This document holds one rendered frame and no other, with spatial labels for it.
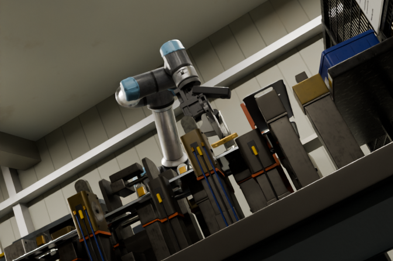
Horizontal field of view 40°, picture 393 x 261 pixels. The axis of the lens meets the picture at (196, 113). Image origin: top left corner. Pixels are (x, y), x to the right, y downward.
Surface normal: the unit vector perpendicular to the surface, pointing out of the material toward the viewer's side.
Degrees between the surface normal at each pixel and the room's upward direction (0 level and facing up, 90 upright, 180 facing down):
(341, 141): 90
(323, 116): 90
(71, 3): 180
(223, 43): 90
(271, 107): 90
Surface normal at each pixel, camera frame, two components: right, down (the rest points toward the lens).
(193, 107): -0.25, -0.29
